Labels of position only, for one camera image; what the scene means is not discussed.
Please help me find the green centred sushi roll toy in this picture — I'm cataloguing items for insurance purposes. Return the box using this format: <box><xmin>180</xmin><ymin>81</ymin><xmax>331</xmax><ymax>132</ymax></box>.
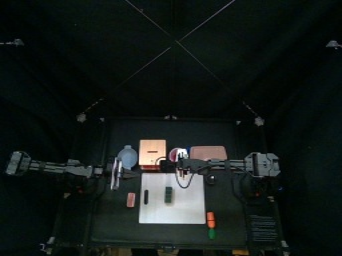
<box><xmin>162</xmin><ymin>186</ymin><xmax>173</xmax><ymax>204</ymax></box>

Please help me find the black panel with white label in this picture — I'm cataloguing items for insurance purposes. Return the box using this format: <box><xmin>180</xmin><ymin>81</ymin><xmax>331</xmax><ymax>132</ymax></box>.
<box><xmin>245</xmin><ymin>196</ymin><xmax>280</xmax><ymax>249</ymax></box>

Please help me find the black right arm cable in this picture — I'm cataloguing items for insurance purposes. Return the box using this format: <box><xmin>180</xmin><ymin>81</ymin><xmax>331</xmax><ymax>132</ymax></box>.
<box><xmin>173</xmin><ymin>170</ymin><xmax>196</xmax><ymax>190</ymax></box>

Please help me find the orange toy carrot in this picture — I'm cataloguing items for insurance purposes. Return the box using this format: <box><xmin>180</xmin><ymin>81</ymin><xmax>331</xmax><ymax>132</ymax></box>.
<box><xmin>205</xmin><ymin>211</ymin><xmax>217</xmax><ymax>240</ymax></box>

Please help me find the red wooden drawer box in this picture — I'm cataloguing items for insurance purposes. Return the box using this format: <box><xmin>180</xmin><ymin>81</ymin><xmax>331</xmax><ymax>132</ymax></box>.
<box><xmin>137</xmin><ymin>139</ymin><xmax>168</xmax><ymax>172</ymax></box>

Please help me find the brown rectangular tray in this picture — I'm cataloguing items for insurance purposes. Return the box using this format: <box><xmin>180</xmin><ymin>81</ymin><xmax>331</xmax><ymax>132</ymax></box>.
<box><xmin>188</xmin><ymin>145</ymin><xmax>228</xmax><ymax>162</ymax></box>

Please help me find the thin diagonal brace wire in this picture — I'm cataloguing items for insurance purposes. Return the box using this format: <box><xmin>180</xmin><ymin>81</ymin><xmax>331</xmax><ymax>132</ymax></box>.
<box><xmin>81</xmin><ymin>0</ymin><xmax>236</xmax><ymax>118</ymax></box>
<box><xmin>124</xmin><ymin>0</ymin><xmax>260</xmax><ymax>121</ymax></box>

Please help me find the grey bowl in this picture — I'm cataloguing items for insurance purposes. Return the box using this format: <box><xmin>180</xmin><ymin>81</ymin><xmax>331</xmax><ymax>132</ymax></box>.
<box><xmin>116</xmin><ymin>144</ymin><xmax>138</xmax><ymax>170</ymax></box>

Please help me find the white plastic cutting board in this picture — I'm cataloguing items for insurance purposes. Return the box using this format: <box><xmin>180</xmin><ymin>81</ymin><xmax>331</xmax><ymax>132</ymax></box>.
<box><xmin>137</xmin><ymin>172</ymin><xmax>207</xmax><ymax>225</ymax></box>

